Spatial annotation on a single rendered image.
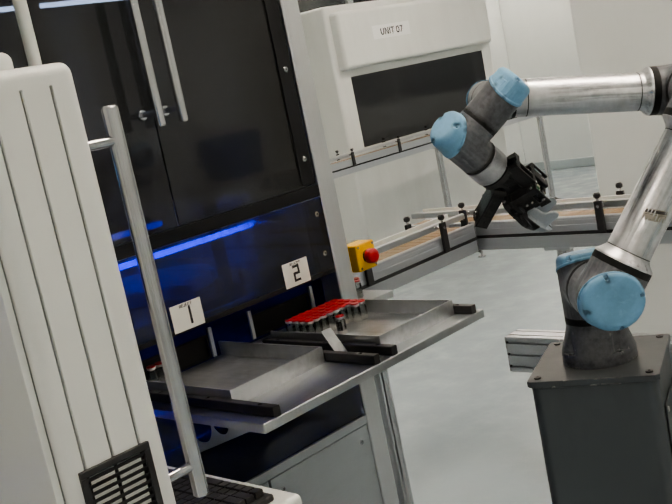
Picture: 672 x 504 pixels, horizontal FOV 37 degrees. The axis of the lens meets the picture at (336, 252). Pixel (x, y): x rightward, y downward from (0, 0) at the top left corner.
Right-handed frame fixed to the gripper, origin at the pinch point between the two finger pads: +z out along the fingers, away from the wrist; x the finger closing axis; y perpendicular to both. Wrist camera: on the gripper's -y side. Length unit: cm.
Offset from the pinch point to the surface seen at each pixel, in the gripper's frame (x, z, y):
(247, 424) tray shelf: -42, -34, -47
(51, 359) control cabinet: -62, -84, -29
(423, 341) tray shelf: -12.9, 0.3, -32.6
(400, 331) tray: -10.3, -2.8, -36.3
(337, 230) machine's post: 31, -2, -57
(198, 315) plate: -6, -32, -70
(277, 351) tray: -11, -16, -61
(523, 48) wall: 750, 497, -269
